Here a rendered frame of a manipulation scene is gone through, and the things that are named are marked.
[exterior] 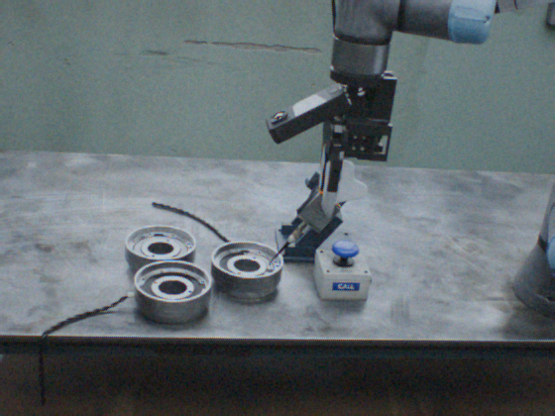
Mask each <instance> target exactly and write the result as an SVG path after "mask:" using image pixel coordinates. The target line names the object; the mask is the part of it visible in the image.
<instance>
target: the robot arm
mask: <svg viewBox="0 0 555 416"><path fill-rule="evenodd" d="M552 2H555V0H338V5H337V12H336V19H335V25H334V30H335V33H334V38H333V44H332V51H331V58H330V64H331V65H332V66H331V69H330V75H329V77H330V78H331V79H332V80H333V81H336V82H338V83H335V84H334V85H332V86H330V87H328V88H327V89H323V90H321V91H319V92H318V93H316V94H314V95H312V96H311V97H307V98H305V99H303V100H302V101H300V102H298V103H296V104H294V105H292V106H290V107H288V108H287V109H285V110H282V111H280V112H276V113H275V114H273V115H271V116H270V117H269V118H268V119H267V121H266V124H267V127H268V130H269V133H270V135H271V137H272V139H273V141H274V142H275V143H276V144H281V143H283V142H285V141H287V140H289V139H291V138H292V137H294V136H297V135H299V134H301V133H303V132H304V131H306V130H308V129H310V128H313V127H315V126H317V125H319V124H320V123H322V122H324V123H323V131H322V148H321V159H320V173H319V190H321V191H323V197H322V201H321V207H322V209H323V211H324V213H325V215H326V217H327V218H331V216H332V214H333V211H334V207H335V205H336V204H337V203H340V202H344V201H350V200H354V199H362V198H364V197H365V196H366V195H367V193H368V186H367V185H366V184H365V183H362V182H360V179H361V172H360V171H359V170H358V169H357V168H355V167H354V165H353V163H352V161H351V160H350V157H355V158H356V159H369V160H376V161H387V159H388V153H389V145H390V139H391V129H392V125H391V121H390V120H391V109H392V104H393V98H394V94H395V90H396V84H397V78H396V77H393V74H392V72H391V71H386V70H387V67H388V62H389V47H390V42H391V37H392V32H393V31H398V32H401V33H405V34H411V35H416V36H420V37H426V38H434V39H441V40H446V41H451V42H453V43H455V44H471V45H481V44H483V43H484V42H485V41H486V40H487V39H488V38H489V37H488V35H489V32H490V28H491V25H492V21H493V18H494V14H496V13H501V12H509V11H514V10H518V9H523V8H526V7H530V6H539V5H544V4H548V3H552ZM340 83H341V84H343V85H344V86H343V88H342V86H341V85H340ZM344 88H345V89H346V91H343V89H344ZM359 88H360V89H359ZM347 93H348V97H346V95H345V94H347ZM383 136H386V137H388V140H387V145H386V151H385V152H384V153H378V152H382V151H383V149H384V145H382V143H381V139H382V138H383ZM513 289H514V293H515V294H516V296H517V297H518V298H519V299H520V300H521V301H522V302H523V303H524V304H525V305H527V306H528V308H531V309H533V310H535V311H536V312H537V313H539V314H542V315H545V316H547V317H550V318H552V319H555V179H554V182H553V185H552V188H551V194H550V198H549V200H548V204H547V207H546V210H545V213H544V219H543V223H542V226H541V229H540V232H539V235H538V239H537V241H536V245H535V247H533V249H532V250H531V251H530V253H529V255H528V256H527V257H526V259H525V260H524V262H523V263H522V264H521V266H520V267H519V268H518V270H517V271H516V273H515V277H514V283H513Z"/></svg>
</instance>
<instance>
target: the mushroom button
mask: <svg viewBox="0 0 555 416"><path fill-rule="evenodd" d="M331 250H332V252H333V253H334V254H335V255H336V256H339V257H340V261H343V262H345V261H348V258H352V257H355V256H357V255H358V254H359V251H360V249H359V247H358V246H357V245H356V244H355V243H353V242H351V241H347V240H338V241H336V242H335V243H334V244H333V245H332V249H331Z"/></svg>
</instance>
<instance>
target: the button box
mask: <svg viewBox="0 0 555 416"><path fill-rule="evenodd" d="M312 275H313V278H314V281H315V284H316V287H317V290H318V293H319V299H320V300H336V301H368V291H369V287H370V284H371V282H372V278H371V276H372V275H371V273H370V271H369V269H368V264H367V263H366V260H365V258H364V256H363V254H362V252H361V251H359V254H358V255H357V256H355V257H352V258H348V261H345V262H343V261H340V257H339V256H336V255H335V254H334V253H333V252H332V250H316V256H315V262H314V268H313V273H312Z"/></svg>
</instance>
